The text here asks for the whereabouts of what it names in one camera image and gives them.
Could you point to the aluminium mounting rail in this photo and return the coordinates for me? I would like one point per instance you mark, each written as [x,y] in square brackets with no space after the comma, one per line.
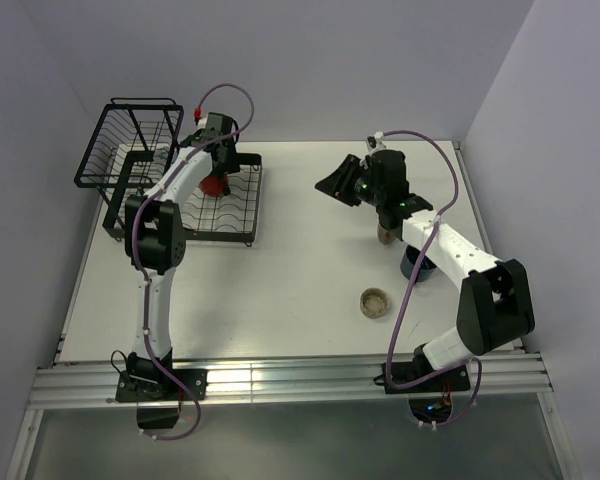
[90,386]

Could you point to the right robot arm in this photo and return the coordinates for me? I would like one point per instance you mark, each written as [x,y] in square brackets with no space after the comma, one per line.
[495,304]

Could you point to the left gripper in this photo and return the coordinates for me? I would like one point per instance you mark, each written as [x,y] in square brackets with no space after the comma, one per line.
[231,165]

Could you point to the small beige stone bowl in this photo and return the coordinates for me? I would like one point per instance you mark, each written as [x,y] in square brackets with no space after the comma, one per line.
[374,303]

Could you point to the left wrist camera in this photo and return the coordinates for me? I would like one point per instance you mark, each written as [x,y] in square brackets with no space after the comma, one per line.
[207,120]

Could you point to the brown ribbed mug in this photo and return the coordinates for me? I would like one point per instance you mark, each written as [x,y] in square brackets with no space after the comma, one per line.
[387,236]

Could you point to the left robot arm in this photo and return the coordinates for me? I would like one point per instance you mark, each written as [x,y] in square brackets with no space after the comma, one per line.
[155,242]

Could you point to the clear glass tumbler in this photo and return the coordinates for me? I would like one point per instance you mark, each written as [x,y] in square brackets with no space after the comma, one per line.
[162,154]

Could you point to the red ceramic mug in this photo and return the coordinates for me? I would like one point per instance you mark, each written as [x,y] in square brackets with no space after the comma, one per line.
[215,186]

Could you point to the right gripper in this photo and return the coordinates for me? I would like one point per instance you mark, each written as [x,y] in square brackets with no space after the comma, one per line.
[338,182]

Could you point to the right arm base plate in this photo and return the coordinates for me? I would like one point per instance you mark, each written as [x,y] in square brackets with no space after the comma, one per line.
[412,377]

